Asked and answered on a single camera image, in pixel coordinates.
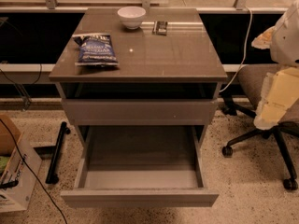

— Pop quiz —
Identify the grey drawer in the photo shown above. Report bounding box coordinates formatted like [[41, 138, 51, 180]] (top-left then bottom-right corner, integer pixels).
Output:
[[61, 126, 218, 208], [62, 99, 217, 126]]

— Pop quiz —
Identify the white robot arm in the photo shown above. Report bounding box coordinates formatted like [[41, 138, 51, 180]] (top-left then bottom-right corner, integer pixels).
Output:
[[254, 0, 299, 130]]

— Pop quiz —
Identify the grey drawer cabinet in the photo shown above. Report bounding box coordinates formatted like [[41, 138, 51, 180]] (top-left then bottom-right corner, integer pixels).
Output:
[[50, 8, 226, 145]]

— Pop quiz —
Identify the grey top drawer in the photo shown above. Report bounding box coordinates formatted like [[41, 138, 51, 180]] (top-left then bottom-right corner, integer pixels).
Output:
[[62, 99, 217, 126]]

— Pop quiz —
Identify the grey office chair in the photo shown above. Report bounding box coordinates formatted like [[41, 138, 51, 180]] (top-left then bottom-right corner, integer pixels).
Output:
[[221, 63, 299, 190]]

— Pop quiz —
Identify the small dark snack packet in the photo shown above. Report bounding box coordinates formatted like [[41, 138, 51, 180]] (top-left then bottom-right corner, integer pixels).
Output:
[[152, 21, 168, 35]]

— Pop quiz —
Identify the white bowl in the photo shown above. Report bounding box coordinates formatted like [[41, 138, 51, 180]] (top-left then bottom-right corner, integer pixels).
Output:
[[117, 7, 146, 30]]

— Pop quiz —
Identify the blue chip bag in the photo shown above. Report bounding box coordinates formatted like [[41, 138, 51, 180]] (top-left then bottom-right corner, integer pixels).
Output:
[[72, 33, 119, 66]]

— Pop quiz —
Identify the black metal bar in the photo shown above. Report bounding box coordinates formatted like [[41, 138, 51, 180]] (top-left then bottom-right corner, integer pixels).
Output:
[[46, 121, 70, 184]]

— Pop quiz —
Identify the brown cardboard box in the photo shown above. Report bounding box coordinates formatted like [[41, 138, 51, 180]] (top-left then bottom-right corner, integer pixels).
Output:
[[0, 114, 21, 155]]

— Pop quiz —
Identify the white cardboard box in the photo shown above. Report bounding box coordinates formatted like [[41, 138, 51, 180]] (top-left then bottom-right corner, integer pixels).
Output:
[[0, 135, 42, 213]]

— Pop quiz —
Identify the white cable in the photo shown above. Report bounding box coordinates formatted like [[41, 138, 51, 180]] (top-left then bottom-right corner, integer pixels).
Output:
[[219, 7, 253, 94]]

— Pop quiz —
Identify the black floor cable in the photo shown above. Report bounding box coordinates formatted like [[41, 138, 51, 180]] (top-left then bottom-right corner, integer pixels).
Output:
[[0, 119, 69, 224]]

